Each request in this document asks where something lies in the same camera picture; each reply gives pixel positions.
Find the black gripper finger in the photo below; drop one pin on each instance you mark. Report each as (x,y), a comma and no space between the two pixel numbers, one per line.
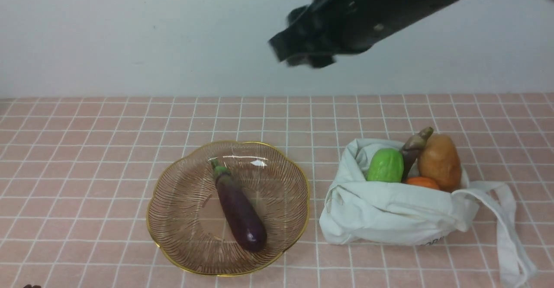
(292,45)

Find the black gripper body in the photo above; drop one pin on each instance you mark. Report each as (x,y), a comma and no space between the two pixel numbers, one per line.
(332,27)

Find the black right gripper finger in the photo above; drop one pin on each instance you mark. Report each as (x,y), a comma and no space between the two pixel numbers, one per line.
(303,18)

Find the purple eggplant green stem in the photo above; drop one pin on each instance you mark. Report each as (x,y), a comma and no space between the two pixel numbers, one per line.
(245,224)

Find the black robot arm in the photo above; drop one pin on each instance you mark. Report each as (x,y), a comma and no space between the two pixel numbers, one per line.
(319,31)

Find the white cloth tote bag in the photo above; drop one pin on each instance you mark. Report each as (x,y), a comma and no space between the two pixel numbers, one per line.
(404,215)

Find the green cabbage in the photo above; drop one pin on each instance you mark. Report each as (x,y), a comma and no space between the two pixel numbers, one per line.
(386,166)

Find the brown potato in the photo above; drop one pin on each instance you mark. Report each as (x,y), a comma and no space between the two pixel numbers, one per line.
(440,161)

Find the orange pumpkin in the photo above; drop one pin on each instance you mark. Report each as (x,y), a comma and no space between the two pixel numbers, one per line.
(422,181)

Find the gold-rimmed glass fruit bowl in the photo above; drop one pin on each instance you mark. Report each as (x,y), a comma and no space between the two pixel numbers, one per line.
(174,213)

